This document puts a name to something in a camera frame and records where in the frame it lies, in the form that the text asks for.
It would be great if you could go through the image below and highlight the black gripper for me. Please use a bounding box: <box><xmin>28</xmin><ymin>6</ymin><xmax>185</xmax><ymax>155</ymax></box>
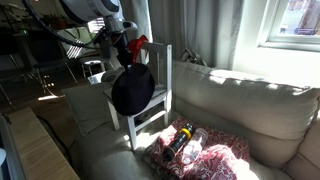
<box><xmin>110</xmin><ymin>32</ymin><xmax>133</xmax><ymax>69</ymax></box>

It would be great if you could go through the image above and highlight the black fedora hat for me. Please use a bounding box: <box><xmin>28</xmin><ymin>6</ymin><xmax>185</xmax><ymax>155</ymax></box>
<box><xmin>112</xmin><ymin>63</ymin><xmax>155</xmax><ymax>116</ymax></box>

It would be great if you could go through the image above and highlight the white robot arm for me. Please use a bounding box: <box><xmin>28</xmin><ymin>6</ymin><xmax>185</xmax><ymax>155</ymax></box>
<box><xmin>59</xmin><ymin>0</ymin><xmax>138</xmax><ymax>68</ymax></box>

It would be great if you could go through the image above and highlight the small white wooden chair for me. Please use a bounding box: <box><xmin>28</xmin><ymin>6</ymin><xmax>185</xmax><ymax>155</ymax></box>
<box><xmin>103</xmin><ymin>41</ymin><xmax>174</xmax><ymax>151</ymax></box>

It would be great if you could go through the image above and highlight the black office chair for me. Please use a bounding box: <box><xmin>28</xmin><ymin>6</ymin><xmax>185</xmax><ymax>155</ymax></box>
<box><xmin>27</xmin><ymin>30</ymin><xmax>77</xmax><ymax>88</ymax></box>

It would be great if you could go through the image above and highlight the round stool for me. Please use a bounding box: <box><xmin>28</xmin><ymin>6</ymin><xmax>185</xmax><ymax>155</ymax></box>
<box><xmin>79</xmin><ymin>56</ymin><xmax>108</xmax><ymax>77</ymax></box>

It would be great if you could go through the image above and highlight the white curtain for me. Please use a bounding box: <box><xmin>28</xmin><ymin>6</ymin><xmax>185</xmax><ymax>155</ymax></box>
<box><xmin>120</xmin><ymin>0</ymin><xmax>244</xmax><ymax>70</ymax></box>

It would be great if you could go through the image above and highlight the clear plastic bottle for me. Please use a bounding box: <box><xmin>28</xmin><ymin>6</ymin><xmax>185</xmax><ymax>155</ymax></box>
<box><xmin>182</xmin><ymin>128</ymin><xmax>208</xmax><ymax>165</ymax></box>

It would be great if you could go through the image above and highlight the light wooden table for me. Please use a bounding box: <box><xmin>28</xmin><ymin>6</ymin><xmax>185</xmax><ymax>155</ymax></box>
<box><xmin>8</xmin><ymin>108</ymin><xmax>80</xmax><ymax>180</ymax></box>

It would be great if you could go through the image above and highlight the red white patterned cloth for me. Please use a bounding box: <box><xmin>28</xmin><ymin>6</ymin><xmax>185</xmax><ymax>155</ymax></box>
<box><xmin>144</xmin><ymin>117</ymin><xmax>250</xmax><ymax>180</ymax></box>

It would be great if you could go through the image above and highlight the cream sofa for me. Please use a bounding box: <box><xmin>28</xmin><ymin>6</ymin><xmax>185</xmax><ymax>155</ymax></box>
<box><xmin>64</xmin><ymin>62</ymin><xmax>320</xmax><ymax>180</ymax></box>

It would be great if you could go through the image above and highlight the black cable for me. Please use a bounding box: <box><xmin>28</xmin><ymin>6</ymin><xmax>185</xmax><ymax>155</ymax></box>
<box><xmin>21</xmin><ymin>0</ymin><xmax>108</xmax><ymax>50</ymax></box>

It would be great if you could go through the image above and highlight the window frame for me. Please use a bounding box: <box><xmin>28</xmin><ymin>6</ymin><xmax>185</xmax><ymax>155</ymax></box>
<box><xmin>259</xmin><ymin>0</ymin><xmax>320</xmax><ymax>52</ymax></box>

